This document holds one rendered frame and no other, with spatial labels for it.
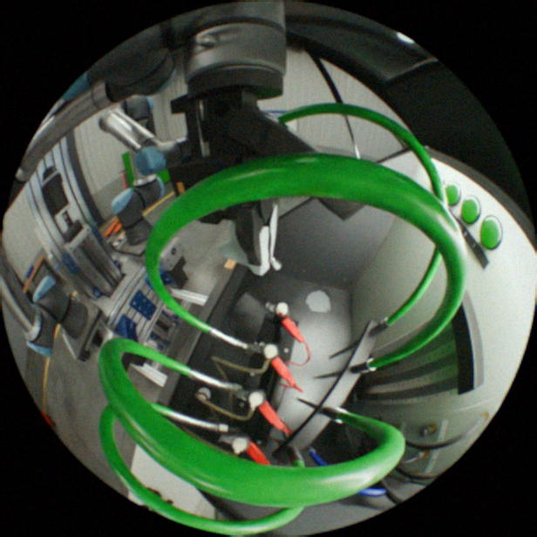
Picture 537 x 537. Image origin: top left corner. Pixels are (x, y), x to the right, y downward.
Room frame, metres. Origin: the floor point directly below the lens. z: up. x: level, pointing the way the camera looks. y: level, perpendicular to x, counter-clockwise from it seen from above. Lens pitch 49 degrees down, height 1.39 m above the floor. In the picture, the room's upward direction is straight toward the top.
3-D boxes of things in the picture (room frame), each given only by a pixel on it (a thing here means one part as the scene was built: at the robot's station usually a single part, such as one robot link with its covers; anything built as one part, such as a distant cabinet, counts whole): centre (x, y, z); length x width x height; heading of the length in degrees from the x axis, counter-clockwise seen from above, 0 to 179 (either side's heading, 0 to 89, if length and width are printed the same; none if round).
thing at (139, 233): (0.52, 0.63, 1.09); 0.15 x 0.15 x 0.10
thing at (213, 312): (0.19, 0.20, 0.87); 0.62 x 0.04 x 0.16; 164
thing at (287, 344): (0.01, 0.01, 0.91); 0.34 x 0.10 x 0.15; 164
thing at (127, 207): (0.52, 0.62, 1.20); 0.13 x 0.12 x 0.14; 160
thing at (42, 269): (0.06, 5.37, 0.52); 1.60 x 0.70 x 1.03; 168
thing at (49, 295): (0.03, 0.73, 1.20); 0.13 x 0.12 x 0.14; 20
